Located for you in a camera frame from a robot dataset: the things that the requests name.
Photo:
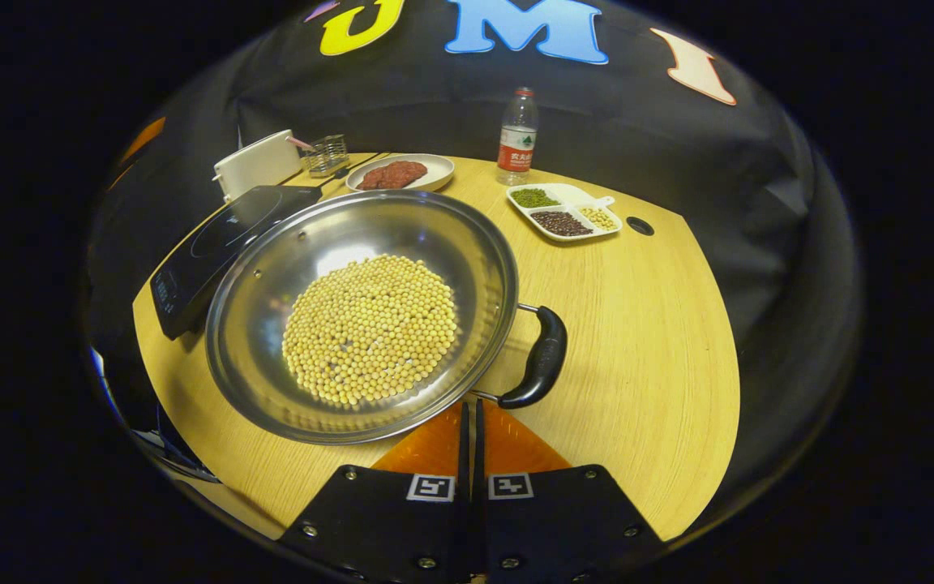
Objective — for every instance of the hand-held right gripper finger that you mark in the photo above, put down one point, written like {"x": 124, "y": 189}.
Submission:
{"x": 479, "y": 454}
{"x": 464, "y": 454}

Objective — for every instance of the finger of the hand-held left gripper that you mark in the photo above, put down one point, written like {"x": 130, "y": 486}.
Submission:
{"x": 143, "y": 139}

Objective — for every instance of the black induction cooktop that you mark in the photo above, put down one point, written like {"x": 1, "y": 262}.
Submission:
{"x": 232, "y": 227}

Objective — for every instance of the white toaster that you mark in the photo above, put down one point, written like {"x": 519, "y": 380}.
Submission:
{"x": 260, "y": 166}

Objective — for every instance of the pile of soybeans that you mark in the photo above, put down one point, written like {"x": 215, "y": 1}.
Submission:
{"x": 370, "y": 328}

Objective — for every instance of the pile of dark red beans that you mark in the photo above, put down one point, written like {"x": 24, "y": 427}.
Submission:
{"x": 561, "y": 223}

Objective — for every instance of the red minced meat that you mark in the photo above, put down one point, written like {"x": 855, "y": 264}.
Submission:
{"x": 392, "y": 175}

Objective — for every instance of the pile of green mung beans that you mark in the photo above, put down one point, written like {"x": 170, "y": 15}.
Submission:
{"x": 533, "y": 198}

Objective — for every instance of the small pile of yellow beans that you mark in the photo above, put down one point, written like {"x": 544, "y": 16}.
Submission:
{"x": 598, "y": 218}

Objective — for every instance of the white divided dish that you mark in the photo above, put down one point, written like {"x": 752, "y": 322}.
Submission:
{"x": 572, "y": 195}

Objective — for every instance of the round white plate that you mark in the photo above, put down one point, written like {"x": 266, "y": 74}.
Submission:
{"x": 439, "y": 169}

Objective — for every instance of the clear plastic water bottle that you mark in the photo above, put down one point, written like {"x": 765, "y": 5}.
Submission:
{"x": 517, "y": 138}

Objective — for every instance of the black backdrop cloth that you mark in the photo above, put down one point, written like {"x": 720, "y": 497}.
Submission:
{"x": 637, "y": 146}

